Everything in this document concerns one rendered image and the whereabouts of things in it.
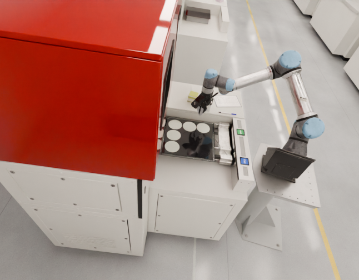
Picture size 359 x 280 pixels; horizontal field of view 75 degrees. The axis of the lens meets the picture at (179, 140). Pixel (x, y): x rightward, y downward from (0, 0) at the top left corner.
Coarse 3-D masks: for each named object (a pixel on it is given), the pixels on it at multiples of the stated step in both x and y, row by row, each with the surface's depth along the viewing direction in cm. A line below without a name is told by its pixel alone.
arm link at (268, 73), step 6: (270, 66) 152; (258, 72) 153; (264, 72) 152; (270, 72) 152; (276, 72) 150; (240, 78) 155; (246, 78) 154; (252, 78) 153; (258, 78) 153; (264, 78) 154; (270, 78) 154; (276, 78) 155; (234, 84) 155; (240, 84) 155; (246, 84) 155; (252, 84) 157; (234, 90) 158
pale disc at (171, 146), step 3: (171, 141) 161; (165, 144) 159; (168, 144) 159; (171, 144) 159; (174, 144) 160; (177, 144) 160; (165, 147) 157; (168, 147) 158; (171, 147) 158; (174, 147) 158; (177, 147) 158; (168, 150) 156; (171, 150) 156; (174, 150) 157; (177, 150) 157
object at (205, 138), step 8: (168, 120) 175; (184, 120) 177; (168, 128) 169; (184, 136) 166; (192, 136) 167; (200, 136) 168; (208, 136) 169; (184, 144) 161; (192, 144) 162; (200, 144) 163; (208, 144) 163; (168, 152) 155; (176, 152) 155; (184, 152) 156; (192, 152) 157; (200, 152) 158; (208, 152) 159
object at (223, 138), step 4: (220, 128) 179; (224, 128) 179; (220, 132) 176; (224, 132) 176; (228, 132) 177; (220, 136) 173; (224, 136) 174; (228, 136) 174; (220, 140) 170; (224, 140) 171; (228, 140) 171; (220, 144) 168; (224, 144) 168; (228, 144) 168; (220, 152) 163; (224, 152) 163; (228, 164) 159
